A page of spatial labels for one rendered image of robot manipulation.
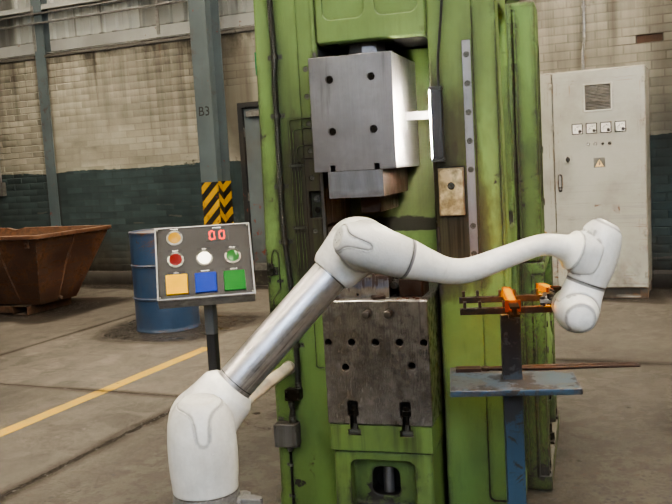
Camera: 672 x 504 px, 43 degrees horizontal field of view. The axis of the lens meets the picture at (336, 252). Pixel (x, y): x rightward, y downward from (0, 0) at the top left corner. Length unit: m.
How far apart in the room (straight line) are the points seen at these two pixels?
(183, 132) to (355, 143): 7.55
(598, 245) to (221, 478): 1.06
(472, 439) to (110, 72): 8.60
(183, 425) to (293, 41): 1.69
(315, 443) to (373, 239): 1.51
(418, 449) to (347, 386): 0.33
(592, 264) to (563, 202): 6.00
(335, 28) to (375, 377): 1.26
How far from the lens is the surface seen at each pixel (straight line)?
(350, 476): 3.17
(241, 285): 2.99
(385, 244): 2.01
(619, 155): 8.12
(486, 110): 3.06
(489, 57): 3.07
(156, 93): 10.68
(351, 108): 3.00
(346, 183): 3.00
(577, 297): 2.19
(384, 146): 2.96
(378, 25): 3.14
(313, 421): 3.35
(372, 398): 3.04
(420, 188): 3.43
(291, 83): 3.22
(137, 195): 10.87
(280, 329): 2.16
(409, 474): 3.16
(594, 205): 8.15
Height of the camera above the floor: 1.40
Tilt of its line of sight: 6 degrees down
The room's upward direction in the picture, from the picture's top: 3 degrees counter-clockwise
